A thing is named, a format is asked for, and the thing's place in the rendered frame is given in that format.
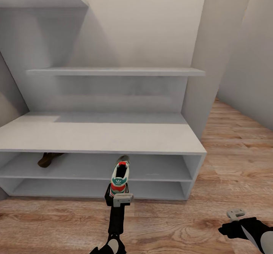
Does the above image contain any gym shoe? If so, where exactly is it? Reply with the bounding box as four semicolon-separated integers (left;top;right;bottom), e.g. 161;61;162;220
110;155;130;197

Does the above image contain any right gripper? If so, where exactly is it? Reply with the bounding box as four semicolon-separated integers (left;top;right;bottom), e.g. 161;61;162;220
218;221;246;239

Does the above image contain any sandal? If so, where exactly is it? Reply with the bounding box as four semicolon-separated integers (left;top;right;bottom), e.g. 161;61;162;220
38;152;64;168

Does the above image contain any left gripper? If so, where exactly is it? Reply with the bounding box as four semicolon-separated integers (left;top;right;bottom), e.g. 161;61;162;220
105;183;130;219

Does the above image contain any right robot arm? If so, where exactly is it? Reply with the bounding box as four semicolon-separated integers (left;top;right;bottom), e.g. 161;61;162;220
218;208;273;254

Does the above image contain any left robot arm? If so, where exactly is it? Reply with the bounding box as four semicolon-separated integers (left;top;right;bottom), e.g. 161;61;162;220
89;183;134;254

